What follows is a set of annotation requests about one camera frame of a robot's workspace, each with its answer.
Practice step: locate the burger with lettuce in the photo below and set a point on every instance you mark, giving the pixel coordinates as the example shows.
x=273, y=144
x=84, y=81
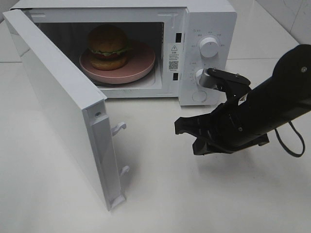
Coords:
x=109, y=46

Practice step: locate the white microwave door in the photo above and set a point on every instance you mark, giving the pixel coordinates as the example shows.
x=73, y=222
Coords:
x=74, y=106

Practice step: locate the white warning label sticker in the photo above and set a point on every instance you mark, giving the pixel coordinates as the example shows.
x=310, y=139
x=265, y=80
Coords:
x=174, y=53

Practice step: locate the pink round plate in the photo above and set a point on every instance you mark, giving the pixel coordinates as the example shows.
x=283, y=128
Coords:
x=131, y=66

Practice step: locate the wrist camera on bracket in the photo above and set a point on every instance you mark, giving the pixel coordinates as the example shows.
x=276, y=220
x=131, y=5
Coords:
x=233, y=85

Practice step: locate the white round door button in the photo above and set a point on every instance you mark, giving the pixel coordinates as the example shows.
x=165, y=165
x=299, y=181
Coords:
x=199, y=96

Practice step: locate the white microwave oven body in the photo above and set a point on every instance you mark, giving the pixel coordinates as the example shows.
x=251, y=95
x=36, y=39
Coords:
x=155, y=22

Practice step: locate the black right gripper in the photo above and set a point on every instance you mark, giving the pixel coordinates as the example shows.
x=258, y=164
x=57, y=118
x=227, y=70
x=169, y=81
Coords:
x=231, y=127

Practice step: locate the white round knob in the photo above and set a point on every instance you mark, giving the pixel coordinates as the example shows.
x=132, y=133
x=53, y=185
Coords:
x=209, y=46
x=201, y=77

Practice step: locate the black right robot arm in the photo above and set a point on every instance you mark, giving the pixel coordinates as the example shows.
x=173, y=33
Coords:
x=288, y=90

